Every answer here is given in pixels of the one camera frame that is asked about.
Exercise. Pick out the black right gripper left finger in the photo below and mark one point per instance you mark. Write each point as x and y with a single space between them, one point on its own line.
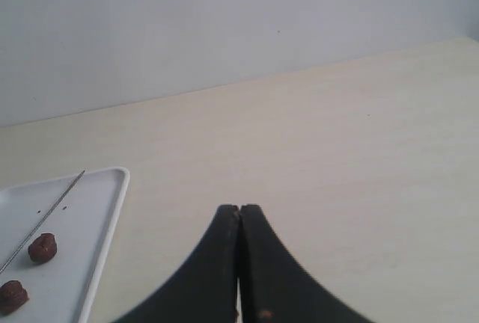
204 287

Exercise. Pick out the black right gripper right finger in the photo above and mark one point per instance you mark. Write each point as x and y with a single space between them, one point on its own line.
273 286

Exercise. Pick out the thin metal skewer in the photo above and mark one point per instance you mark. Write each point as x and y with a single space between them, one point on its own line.
34 229

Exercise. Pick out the white rectangular plastic tray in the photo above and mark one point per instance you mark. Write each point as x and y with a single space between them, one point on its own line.
62 289

